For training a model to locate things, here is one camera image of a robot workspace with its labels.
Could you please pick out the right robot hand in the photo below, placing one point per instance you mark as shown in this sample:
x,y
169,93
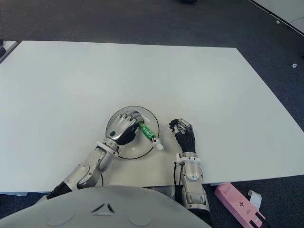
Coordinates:
x,y
187,139

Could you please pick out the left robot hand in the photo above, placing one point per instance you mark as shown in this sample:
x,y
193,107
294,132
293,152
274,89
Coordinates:
x,y
122,126

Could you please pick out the green toothpaste tube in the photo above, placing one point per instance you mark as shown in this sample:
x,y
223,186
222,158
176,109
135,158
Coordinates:
x,y
148,134

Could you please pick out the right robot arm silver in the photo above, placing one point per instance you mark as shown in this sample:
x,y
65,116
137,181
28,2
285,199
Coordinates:
x,y
193,180

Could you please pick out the white plate black rim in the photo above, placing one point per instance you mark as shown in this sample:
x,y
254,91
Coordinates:
x,y
135,152

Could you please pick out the pink cardboard box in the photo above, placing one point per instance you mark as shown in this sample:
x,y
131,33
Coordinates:
x,y
235,202

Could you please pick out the grey robot torso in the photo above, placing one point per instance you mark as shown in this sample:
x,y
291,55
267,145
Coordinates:
x,y
102,211

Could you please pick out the white paper tag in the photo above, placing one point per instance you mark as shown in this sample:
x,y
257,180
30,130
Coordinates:
x,y
256,199

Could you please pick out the grey side table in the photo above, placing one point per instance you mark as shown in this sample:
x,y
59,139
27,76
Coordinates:
x,y
9,46

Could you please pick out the white desk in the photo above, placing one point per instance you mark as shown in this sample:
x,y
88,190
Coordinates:
x,y
285,9

